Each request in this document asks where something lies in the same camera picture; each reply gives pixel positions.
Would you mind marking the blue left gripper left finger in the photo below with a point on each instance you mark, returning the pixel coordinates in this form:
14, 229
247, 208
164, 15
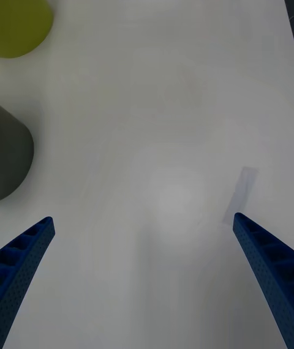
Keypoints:
21, 266

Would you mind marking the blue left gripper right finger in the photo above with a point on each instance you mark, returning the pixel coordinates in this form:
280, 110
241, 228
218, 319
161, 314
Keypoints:
266, 263

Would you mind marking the grey plastic waste bin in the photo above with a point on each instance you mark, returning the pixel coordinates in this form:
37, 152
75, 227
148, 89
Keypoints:
12, 153

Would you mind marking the yellow-green plastic waste bin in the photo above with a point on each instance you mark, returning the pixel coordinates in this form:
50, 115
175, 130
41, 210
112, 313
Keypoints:
18, 9

